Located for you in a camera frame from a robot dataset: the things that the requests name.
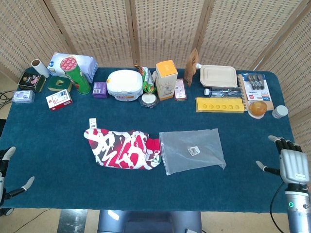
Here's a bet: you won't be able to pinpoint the orange jelly cup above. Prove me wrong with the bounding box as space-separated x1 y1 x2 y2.
247 100 268 119

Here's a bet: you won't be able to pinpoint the green chips can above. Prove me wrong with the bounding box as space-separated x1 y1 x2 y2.
60 56 91 95

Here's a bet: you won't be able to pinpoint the metal table foot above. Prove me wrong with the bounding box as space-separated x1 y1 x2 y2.
57 209 88 233

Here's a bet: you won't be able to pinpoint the white blister pack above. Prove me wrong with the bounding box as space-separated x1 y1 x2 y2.
244 73 272 102

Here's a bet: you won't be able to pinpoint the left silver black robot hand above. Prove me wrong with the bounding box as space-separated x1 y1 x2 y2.
0 146 35 207

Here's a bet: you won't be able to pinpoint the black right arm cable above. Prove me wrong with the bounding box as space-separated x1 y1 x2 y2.
269 182 286 233

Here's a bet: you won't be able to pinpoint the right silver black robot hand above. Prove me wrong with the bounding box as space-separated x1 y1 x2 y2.
255 135 311 185

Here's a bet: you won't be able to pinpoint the brown spout pouch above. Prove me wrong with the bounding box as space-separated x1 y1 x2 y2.
184 48 202 87

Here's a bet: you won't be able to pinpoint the green snack packet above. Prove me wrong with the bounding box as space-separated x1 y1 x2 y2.
134 64 156 94

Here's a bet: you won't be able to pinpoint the black floor cables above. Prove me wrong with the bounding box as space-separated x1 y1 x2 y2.
0 91 15 110

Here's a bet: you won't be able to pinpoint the woven folding screen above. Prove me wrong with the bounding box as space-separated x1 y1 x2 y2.
0 0 311 190

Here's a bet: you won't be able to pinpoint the clear plastic water bottle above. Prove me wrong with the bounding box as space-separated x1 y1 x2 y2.
204 87 243 98

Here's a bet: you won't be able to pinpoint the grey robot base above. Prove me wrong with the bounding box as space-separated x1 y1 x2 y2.
97 210 203 233

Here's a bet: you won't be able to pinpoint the red white carton box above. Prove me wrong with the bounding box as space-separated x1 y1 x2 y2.
46 89 73 112

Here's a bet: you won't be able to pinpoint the translucent zip bag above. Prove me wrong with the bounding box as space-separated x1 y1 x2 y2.
159 128 227 176

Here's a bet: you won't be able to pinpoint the small white jar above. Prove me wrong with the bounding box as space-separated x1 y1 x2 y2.
272 105 289 119

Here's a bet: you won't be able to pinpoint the small purple box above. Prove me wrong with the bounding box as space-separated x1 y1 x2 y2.
92 82 108 99

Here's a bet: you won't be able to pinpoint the beige lidded lunch container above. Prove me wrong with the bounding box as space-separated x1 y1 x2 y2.
199 65 238 88

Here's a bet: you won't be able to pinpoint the white blue snack bag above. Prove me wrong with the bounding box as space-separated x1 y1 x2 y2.
47 52 99 84

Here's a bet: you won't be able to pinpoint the tall beige orange carton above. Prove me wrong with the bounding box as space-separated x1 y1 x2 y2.
155 60 179 101

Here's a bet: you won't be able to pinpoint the white paper roll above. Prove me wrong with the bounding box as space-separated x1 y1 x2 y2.
31 59 50 78

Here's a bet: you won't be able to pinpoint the dark green tin box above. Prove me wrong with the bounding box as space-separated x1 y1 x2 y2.
17 72 47 93

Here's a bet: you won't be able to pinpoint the small pink box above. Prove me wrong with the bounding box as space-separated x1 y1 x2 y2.
174 78 188 101

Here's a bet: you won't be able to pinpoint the blue carpet table cover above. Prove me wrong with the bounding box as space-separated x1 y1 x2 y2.
0 67 309 214

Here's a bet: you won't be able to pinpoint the green yellow sponge box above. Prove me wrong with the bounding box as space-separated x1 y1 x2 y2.
47 76 73 93

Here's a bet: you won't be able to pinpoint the kraft spiral notebook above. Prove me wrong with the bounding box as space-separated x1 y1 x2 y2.
237 73 275 112

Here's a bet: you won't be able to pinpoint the white wet wipes tub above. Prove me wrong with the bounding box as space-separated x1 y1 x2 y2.
106 69 144 101

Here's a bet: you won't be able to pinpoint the clear blue-label packet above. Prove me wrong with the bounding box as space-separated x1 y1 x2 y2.
12 90 35 104

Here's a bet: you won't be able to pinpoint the yellow ice tray mould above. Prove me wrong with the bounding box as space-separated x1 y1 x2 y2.
195 97 245 114

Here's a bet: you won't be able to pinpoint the red white printed garment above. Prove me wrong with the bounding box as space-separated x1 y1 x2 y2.
84 117 162 170

